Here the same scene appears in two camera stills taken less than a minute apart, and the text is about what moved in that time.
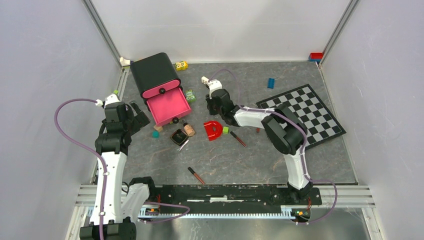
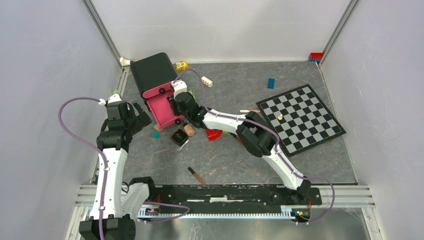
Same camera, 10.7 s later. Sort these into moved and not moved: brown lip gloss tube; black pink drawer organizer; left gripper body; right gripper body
Moved: right gripper body
Not moved: brown lip gloss tube; black pink drawer organizer; left gripper body
